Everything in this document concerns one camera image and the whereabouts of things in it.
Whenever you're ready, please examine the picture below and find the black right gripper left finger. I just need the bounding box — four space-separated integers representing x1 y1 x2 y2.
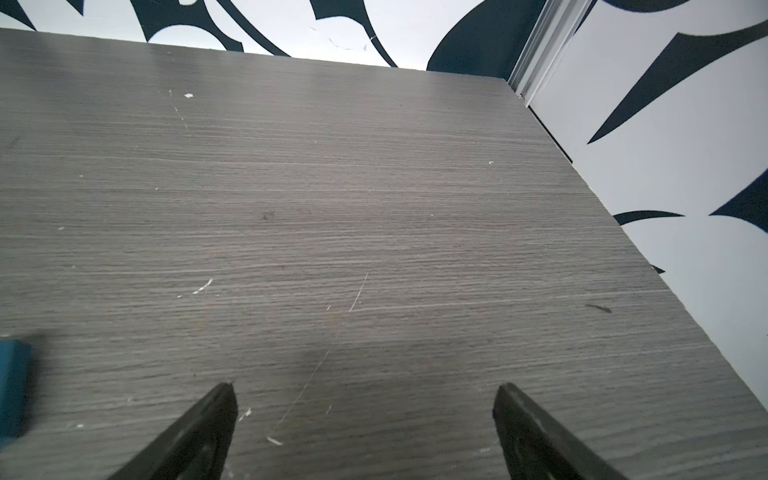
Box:
111 383 238 480

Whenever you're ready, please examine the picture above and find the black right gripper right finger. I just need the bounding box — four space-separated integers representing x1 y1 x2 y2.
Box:
492 383 624 480

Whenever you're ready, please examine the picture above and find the aluminium frame post right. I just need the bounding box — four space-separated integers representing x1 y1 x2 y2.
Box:
507 0 595 108

